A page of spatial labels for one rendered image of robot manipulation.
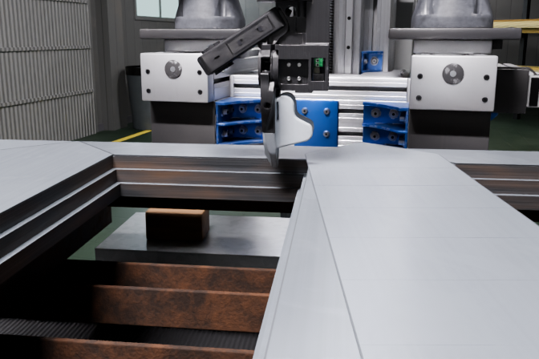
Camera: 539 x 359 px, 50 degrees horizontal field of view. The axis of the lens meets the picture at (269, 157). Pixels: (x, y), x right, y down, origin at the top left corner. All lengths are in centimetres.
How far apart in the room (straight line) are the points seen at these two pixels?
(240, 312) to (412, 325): 40
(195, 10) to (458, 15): 51
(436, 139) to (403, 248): 60
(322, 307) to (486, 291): 11
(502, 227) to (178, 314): 40
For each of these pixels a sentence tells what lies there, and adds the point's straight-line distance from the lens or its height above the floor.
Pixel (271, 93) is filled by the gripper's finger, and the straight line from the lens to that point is 66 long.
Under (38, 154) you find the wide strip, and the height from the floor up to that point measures 87.
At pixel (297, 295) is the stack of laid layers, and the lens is 36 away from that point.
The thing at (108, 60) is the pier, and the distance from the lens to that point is 649.
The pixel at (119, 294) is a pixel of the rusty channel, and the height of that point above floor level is 72.
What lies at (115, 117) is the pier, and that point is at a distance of 657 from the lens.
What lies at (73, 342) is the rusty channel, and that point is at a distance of 63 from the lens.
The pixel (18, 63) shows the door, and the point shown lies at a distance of 542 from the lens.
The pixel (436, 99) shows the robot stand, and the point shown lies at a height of 92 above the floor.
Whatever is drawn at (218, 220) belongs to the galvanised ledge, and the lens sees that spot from 110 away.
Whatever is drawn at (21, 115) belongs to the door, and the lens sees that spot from 544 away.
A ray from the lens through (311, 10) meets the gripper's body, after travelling 68.
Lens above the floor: 102
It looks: 12 degrees down
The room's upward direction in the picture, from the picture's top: straight up
